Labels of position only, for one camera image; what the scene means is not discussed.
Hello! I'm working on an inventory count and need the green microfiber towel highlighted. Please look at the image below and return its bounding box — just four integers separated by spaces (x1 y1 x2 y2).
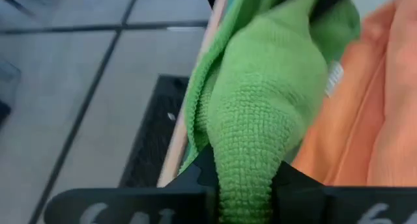
178 0 362 224

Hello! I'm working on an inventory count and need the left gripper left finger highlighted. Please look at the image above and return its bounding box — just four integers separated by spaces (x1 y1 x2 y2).
166 145 220 224

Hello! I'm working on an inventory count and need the orange microfiber towel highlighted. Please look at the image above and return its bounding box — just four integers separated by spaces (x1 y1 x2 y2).
291 0 417 188

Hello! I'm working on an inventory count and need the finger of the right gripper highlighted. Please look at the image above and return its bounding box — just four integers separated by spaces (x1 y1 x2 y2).
308 0 353 23

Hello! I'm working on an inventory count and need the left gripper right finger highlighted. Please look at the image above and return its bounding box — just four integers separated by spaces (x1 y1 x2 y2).
272 160 327 224

